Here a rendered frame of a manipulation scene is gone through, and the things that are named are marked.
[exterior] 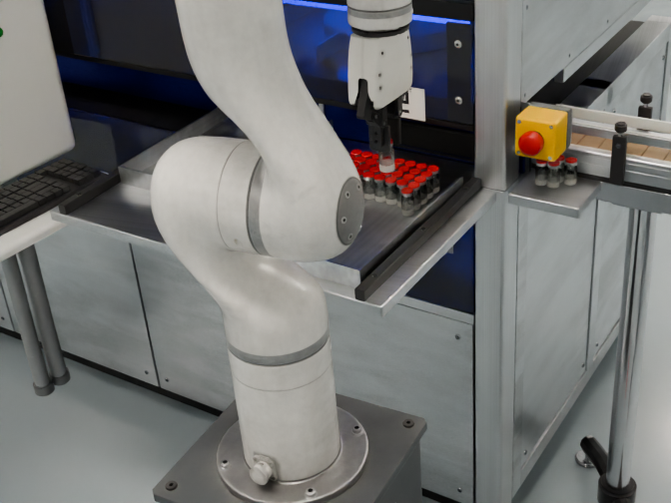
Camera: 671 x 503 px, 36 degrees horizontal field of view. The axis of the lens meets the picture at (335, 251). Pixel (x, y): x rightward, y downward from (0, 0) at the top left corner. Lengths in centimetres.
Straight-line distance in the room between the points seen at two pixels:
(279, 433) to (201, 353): 133
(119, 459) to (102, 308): 39
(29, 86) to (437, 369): 103
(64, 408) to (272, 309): 182
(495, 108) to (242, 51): 84
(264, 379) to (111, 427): 165
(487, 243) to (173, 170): 91
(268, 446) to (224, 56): 48
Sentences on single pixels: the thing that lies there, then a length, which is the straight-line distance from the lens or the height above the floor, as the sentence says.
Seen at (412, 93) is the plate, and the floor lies 104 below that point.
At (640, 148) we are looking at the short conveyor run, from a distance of 186.
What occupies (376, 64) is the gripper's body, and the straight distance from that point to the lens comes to 133.
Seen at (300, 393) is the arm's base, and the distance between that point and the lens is 116.
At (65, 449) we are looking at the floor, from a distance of 275.
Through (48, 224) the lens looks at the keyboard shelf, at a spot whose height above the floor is 80.
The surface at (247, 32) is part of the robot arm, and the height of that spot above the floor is 143.
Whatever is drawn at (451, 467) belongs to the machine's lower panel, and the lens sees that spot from 225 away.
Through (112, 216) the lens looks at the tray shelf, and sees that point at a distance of 185.
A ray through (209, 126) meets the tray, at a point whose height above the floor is 89.
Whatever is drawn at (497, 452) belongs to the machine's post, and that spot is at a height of 28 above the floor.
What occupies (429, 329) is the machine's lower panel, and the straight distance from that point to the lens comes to 205.
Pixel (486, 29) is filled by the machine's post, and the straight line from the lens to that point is 170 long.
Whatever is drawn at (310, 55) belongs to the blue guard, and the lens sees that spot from 190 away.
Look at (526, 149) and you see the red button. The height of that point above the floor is 99.
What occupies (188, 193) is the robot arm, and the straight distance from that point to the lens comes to 106.
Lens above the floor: 173
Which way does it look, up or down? 31 degrees down
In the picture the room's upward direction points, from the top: 5 degrees counter-clockwise
